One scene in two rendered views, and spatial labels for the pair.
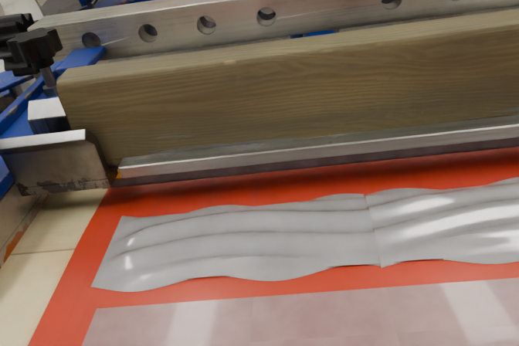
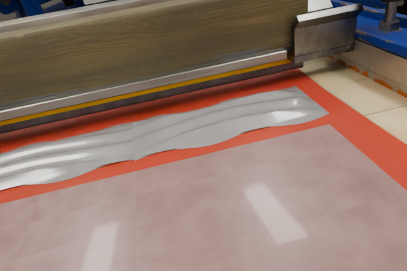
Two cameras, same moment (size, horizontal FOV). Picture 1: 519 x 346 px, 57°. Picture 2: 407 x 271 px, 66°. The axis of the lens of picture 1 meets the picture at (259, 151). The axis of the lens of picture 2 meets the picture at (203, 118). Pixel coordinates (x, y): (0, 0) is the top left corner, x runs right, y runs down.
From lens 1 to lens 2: 9 cm
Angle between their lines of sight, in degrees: 13
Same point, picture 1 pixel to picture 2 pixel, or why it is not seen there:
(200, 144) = (11, 100)
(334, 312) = (96, 192)
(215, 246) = (19, 167)
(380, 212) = (139, 129)
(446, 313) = (170, 178)
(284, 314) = (60, 200)
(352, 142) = (119, 86)
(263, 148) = (57, 97)
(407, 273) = (151, 160)
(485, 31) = (189, 5)
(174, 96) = not seen: outside the picture
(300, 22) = not seen: hidden behind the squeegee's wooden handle
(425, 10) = not seen: hidden behind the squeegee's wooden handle
